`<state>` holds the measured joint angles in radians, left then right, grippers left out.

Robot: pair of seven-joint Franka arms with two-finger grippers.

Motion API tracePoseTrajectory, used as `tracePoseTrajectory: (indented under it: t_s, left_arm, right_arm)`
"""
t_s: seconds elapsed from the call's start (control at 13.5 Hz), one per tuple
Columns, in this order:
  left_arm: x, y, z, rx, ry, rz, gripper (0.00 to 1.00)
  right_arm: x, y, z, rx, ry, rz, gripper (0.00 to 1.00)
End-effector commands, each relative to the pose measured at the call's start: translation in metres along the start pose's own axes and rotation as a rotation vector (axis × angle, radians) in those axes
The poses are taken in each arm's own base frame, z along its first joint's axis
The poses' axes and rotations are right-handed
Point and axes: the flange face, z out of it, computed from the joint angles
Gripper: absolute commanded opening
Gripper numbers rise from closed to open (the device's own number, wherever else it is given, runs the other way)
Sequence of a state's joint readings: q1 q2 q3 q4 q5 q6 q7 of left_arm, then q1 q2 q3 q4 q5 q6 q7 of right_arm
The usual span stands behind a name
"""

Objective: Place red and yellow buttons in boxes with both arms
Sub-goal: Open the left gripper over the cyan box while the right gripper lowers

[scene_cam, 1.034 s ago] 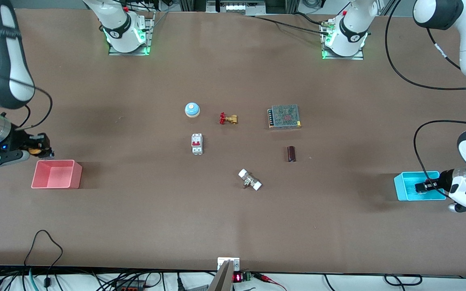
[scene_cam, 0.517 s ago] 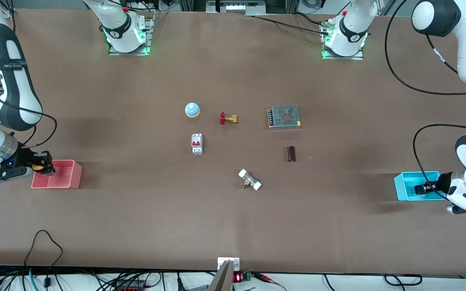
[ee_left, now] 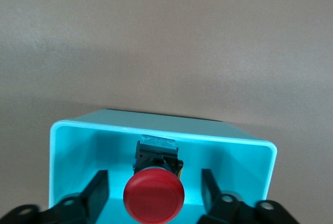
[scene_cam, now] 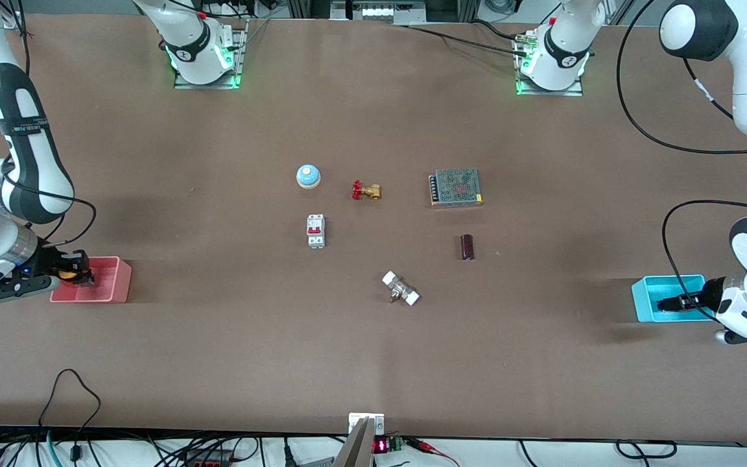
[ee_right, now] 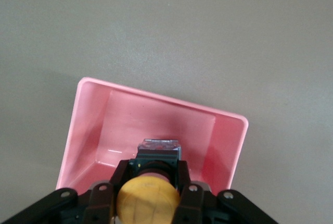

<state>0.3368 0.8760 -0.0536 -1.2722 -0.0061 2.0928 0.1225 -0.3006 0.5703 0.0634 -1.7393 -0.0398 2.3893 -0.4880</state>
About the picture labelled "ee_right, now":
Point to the pink plastic box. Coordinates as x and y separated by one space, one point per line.
145 119

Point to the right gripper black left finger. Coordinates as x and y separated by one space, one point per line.
101 198

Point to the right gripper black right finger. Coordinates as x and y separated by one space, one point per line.
192 200

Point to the yellow mushroom push button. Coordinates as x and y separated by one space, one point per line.
148 200

